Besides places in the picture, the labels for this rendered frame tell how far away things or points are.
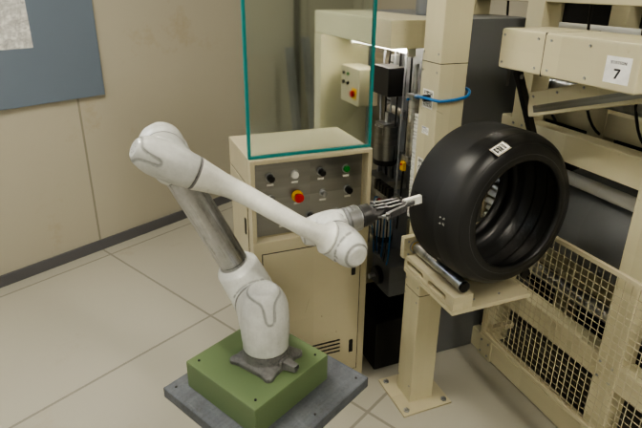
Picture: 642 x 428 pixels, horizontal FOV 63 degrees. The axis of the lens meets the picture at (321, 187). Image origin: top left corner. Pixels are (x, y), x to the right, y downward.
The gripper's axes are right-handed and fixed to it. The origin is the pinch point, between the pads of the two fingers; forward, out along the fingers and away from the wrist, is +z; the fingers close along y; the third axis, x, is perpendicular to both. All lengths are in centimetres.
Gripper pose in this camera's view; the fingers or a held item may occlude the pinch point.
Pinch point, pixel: (412, 201)
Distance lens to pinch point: 183.5
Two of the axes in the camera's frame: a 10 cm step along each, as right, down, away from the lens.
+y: -3.7, -3.4, 8.7
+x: 1.2, 9.1, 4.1
